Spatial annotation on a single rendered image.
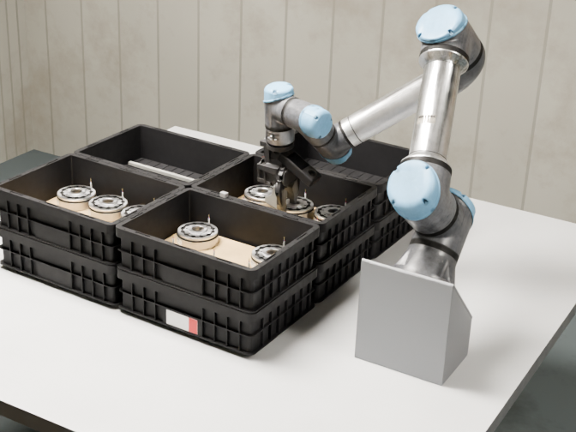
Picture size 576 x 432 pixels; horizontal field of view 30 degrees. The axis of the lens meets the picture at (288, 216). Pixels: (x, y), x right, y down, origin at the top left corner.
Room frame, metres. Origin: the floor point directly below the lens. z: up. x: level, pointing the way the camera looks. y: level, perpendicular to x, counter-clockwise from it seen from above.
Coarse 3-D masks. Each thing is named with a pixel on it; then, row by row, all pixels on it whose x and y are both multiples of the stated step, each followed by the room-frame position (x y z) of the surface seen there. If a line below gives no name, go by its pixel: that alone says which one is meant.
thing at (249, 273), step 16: (192, 192) 2.52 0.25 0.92; (256, 208) 2.42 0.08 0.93; (128, 224) 2.31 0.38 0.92; (304, 224) 2.35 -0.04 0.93; (128, 240) 2.26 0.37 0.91; (144, 240) 2.24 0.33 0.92; (160, 240) 2.22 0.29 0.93; (304, 240) 2.27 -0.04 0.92; (192, 256) 2.16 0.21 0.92; (208, 256) 2.15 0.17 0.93; (272, 256) 2.16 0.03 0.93; (288, 256) 2.20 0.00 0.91; (224, 272) 2.12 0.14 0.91; (240, 272) 2.10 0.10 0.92; (256, 272) 2.09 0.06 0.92
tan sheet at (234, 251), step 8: (168, 240) 2.43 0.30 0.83; (176, 240) 2.43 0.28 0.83; (224, 240) 2.44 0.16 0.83; (232, 240) 2.44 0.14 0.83; (216, 248) 2.39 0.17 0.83; (224, 248) 2.39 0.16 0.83; (232, 248) 2.40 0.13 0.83; (240, 248) 2.40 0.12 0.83; (248, 248) 2.40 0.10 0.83; (216, 256) 2.35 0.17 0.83; (224, 256) 2.35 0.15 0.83; (232, 256) 2.35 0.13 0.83; (240, 256) 2.35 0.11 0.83; (248, 256) 2.35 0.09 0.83; (240, 264) 2.31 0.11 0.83; (248, 264) 2.31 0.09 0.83
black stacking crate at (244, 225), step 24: (144, 216) 2.36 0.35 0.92; (168, 216) 2.45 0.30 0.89; (192, 216) 2.52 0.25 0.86; (216, 216) 2.48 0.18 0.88; (240, 216) 2.44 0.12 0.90; (264, 216) 2.40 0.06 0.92; (240, 240) 2.44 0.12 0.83; (264, 240) 2.40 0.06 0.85; (288, 240) 2.37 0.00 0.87; (120, 264) 2.29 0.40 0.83; (144, 264) 2.25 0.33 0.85; (168, 264) 2.21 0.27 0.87; (192, 264) 2.18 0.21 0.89; (288, 264) 2.22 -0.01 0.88; (312, 264) 2.33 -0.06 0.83; (192, 288) 2.17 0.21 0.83; (216, 288) 2.14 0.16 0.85; (240, 288) 2.10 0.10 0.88; (264, 288) 2.13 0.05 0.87
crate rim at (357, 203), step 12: (252, 156) 2.77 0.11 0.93; (228, 168) 2.68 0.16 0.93; (204, 180) 2.59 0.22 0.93; (348, 180) 2.63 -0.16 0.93; (216, 192) 2.51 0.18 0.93; (372, 192) 2.56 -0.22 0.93; (252, 204) 2.44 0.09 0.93; (348, 204) 2.47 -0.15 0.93; (360, 204) 2.50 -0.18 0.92; (300, 216) 2.38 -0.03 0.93; (336, 216) 2.40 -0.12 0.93; (324, 228) 2.35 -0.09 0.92
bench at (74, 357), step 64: (0, 256) 2.55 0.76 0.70; (384, 256) 2.64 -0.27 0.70; (512, 256) 2.68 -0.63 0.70; (0, 320) 2.22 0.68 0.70; (64, 320) 2.23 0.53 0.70; (128, 320) 2.25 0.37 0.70; (320, 320) 2.28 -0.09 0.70; (512, 320) 2.32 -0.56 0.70; (0, 384) 1.95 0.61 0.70; (64, 384) 1.96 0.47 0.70; (128, 384) 1.97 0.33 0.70; (192, 384) 1.98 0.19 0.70; (256, 384) 1.99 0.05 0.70; (320, 384) 2.00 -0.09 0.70; (384, 384) 2.01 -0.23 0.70; (448, 384) 2.02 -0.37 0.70; (512, 384) 2.03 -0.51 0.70
